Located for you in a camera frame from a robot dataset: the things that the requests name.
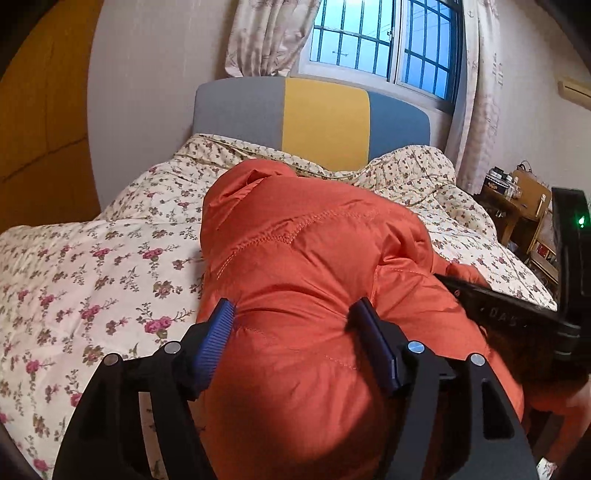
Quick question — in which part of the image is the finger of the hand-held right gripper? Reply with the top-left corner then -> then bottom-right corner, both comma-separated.
433,272 -> 468,320

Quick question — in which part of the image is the floral quilt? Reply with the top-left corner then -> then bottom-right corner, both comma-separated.
0,133 -> 559,480

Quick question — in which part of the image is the wall air conditioner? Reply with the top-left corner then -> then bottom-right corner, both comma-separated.
558,76 -> 591,109

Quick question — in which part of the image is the grey yellow blue headboard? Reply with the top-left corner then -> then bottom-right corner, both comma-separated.
191,76 -> 432,172

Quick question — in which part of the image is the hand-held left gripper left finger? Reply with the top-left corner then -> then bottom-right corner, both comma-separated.
52,298 -> 236,480

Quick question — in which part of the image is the wooden bedside desk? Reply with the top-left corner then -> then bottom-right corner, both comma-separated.
478,182 -> 522,245

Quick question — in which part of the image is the barred window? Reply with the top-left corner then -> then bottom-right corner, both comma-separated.
295,0 -> 465,114

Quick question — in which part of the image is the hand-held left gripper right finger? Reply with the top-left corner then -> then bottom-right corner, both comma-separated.
347,296 -> 540,480

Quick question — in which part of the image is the small box on desk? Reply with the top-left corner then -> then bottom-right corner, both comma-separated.
485,168 -> 514,198

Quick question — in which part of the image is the yellow wooden door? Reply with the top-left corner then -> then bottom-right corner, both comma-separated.
0,0 -> 105,234

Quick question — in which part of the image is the orange puffer jacket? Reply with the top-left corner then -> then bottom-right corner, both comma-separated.
196,158 -> 527,480

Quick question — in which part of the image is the wooden bedside table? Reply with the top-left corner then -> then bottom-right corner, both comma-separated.
508,170 -> 559,287

